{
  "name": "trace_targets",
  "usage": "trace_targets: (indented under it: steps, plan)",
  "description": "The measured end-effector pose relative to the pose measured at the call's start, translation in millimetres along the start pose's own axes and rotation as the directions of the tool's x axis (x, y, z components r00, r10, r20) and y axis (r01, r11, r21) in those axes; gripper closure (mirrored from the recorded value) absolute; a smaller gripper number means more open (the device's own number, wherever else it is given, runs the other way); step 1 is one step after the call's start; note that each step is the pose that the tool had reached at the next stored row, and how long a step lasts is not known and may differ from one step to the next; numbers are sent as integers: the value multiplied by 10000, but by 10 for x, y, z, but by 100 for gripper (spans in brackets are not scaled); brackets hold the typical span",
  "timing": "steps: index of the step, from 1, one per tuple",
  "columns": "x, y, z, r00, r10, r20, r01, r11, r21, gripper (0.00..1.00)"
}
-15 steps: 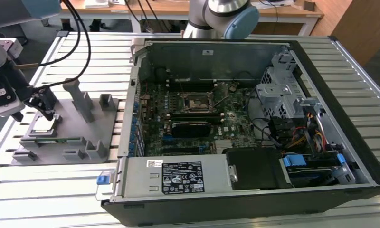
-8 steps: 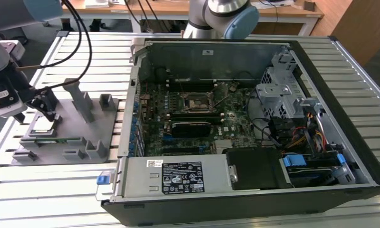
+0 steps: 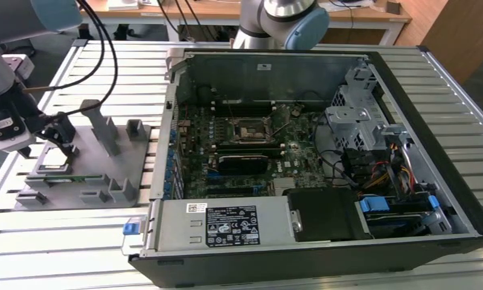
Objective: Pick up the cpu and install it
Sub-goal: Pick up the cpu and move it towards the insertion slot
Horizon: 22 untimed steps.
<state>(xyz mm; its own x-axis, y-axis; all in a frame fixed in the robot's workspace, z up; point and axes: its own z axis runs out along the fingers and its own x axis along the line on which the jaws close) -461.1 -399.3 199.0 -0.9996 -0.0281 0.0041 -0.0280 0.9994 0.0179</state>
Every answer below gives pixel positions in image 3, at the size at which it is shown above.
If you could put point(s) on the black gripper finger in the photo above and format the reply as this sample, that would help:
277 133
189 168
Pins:
24 152
64 130

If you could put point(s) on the silver CPU chip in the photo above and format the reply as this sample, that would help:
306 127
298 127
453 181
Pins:
53 158

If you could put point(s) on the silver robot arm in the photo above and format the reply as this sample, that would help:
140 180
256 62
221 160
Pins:
0 75

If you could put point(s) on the CPU socket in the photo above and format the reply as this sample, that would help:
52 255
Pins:
252 131

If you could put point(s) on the green RAM stick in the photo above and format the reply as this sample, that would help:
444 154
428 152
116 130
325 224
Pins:
79 179

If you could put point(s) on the grey parts rack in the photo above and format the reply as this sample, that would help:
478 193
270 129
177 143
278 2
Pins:
104 181

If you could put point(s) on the black office chair base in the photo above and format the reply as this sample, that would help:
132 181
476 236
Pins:
124 31

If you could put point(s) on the blue case latch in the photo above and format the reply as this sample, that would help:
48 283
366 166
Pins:
131 229

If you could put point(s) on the grey power supply unit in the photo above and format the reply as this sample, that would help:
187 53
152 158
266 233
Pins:
173 223

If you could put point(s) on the black RAM slot white clips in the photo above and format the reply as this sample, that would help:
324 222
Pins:
245 109
245 103
249 154
249 149

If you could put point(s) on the black expansion slot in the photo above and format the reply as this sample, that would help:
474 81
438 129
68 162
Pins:
229 191

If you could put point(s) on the black graphics card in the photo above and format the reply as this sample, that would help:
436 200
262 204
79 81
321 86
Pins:
244 166

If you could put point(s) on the small white box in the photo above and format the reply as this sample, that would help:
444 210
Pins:
151 2

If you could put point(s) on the silver finned chipset heatsink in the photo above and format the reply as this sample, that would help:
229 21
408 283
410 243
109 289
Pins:
285 185

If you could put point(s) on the green motherboard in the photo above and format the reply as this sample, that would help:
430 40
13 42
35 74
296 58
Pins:
302 151

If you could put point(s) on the black open PC case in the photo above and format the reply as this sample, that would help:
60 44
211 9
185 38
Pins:
265 269

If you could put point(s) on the black plastic shroud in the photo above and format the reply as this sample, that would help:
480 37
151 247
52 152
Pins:
326 211

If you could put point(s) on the silver perforated drive cage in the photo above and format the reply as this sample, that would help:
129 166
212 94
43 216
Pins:
358 139

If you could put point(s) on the blue disk carrier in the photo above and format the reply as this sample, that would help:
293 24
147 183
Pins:
373 204

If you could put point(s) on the small brown box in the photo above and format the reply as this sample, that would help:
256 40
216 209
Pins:
394 7

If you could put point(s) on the blue plastic bay clip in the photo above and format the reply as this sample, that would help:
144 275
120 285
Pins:
433 202

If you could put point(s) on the wooden cabinet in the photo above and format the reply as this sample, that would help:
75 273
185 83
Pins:
460 36

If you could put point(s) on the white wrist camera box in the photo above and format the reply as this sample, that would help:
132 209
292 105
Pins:
12 140

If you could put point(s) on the white case wall sticker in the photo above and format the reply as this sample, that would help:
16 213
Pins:
264 67

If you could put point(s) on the silver drive cage bracket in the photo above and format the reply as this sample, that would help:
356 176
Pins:
346 114

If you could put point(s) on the silver disk bay frame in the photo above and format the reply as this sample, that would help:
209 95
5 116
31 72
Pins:
417 163

